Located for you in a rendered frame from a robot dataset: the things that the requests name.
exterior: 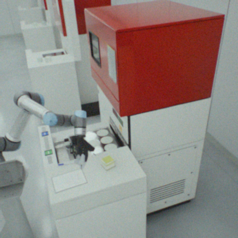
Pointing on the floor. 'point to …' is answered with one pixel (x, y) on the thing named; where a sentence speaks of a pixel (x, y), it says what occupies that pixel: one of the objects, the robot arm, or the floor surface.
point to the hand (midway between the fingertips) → (82, 167)
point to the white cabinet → (108, 220)
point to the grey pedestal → (15, 220)
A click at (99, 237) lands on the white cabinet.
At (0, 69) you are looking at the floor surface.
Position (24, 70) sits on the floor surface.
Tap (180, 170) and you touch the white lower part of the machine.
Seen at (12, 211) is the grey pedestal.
